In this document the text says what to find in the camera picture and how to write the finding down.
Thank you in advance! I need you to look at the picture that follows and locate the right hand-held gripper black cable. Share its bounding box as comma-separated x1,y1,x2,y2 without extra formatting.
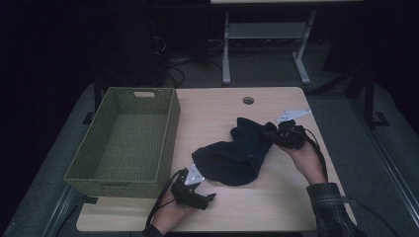
304,127,330,184

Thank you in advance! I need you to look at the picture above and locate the tangle of black floor cables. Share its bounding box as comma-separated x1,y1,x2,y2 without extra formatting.
150,35,225,89

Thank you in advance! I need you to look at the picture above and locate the aluminium floor rail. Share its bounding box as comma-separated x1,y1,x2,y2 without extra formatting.
349,98,419,229
42,184,81,237

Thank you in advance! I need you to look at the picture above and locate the black floor stand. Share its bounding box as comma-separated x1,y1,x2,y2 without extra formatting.
345,65,391,130

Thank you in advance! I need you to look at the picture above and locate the person's right hand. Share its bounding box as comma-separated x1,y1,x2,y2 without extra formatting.
278,139,328,187

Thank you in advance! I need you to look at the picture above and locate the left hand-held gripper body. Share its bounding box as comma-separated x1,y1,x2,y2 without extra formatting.
170,163,210,211

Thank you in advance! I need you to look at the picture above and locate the green woven basket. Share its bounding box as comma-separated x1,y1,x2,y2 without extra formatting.
63,86,182,199

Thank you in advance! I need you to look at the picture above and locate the person's left hand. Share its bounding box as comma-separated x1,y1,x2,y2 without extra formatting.
151,193,200,236

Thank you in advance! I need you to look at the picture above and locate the white metal stand frame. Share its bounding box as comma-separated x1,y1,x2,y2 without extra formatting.
221,9,317,86

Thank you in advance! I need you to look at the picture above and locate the navy garment with white print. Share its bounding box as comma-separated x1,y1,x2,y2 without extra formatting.
191,117,279,188

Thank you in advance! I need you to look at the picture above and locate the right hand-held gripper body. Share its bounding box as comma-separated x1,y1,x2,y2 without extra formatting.
273,108,312,151

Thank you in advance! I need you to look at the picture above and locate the hand-held gripper black cable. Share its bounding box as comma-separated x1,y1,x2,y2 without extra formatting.
144,168,186,229
304,127,330,184

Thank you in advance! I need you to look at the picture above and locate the left hand-held gripper black cable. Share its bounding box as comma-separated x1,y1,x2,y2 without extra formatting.
144,168,186,229

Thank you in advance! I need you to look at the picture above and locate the thin black floor cable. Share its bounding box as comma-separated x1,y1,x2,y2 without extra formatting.
342,196,400,237

